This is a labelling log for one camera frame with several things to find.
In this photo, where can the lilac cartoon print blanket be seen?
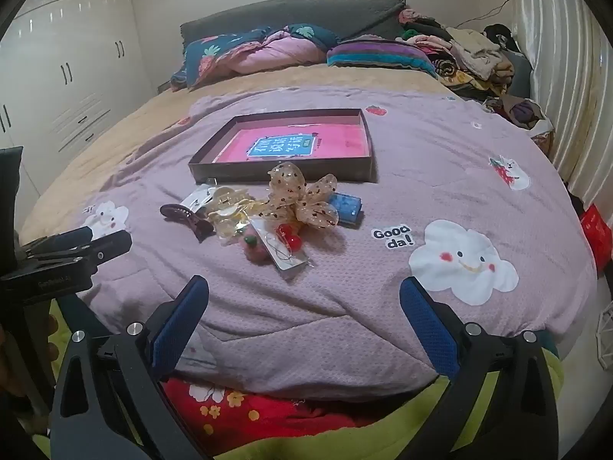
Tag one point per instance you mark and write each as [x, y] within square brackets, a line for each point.
[383, 297]

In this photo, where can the grey-blue cushion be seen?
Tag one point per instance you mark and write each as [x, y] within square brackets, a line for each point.
[519, 74]

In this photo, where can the beige polka-dot bow hair clip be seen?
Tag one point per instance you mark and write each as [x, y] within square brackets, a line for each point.
[311, 201]

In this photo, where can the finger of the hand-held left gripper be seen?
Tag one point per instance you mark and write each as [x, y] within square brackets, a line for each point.
[72, 237]
[108, 247]

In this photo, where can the yellow translucent hair clip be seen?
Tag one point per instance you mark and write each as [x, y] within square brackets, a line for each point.
[229, 225]

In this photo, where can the dark purple hair clip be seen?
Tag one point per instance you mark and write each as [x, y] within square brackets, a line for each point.
[184, 215]

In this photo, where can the dark brown shallow cardboard box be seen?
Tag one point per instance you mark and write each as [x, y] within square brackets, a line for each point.
[282, 171]

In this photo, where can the tan bed sheet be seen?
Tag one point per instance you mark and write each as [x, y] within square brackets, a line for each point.
[143, 120]

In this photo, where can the navy and pink floral quilt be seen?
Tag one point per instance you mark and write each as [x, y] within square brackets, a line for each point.
[268, 50]

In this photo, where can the pile of folded clothes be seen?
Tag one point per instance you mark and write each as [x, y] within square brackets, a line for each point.
[459, 57]

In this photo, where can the grey padded headboard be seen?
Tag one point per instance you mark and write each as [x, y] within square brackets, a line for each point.
[306, 12]

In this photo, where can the yellow-green cloth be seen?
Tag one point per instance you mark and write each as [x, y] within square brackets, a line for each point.
[431, 417]

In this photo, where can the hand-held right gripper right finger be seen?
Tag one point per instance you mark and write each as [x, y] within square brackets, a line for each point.
[428, 326]

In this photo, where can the white accessory card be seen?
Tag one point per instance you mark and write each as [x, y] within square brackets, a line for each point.
[194, 199]

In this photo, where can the white wardrobe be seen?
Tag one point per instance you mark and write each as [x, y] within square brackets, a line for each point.
[62, 72]

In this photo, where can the purple striped pillow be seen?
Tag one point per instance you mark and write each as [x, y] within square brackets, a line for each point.
[378, 55]

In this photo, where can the pink book with blue label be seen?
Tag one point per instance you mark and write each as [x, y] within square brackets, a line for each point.
[335, 141]

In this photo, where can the red bag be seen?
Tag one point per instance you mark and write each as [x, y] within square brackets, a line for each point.
[596, 235]

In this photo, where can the red floral cloth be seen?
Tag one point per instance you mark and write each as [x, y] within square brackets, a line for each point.
[268, 409]

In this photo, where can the blue rectangular hair clip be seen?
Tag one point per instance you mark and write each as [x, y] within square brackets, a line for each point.
[348, 206]

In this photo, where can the white striped curtain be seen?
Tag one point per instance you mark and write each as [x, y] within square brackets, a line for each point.
[560, 72]

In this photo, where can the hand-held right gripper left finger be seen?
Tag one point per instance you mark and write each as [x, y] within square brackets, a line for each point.
[179, 330]

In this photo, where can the open bag of clothes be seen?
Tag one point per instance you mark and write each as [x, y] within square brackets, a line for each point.
[522, 110]

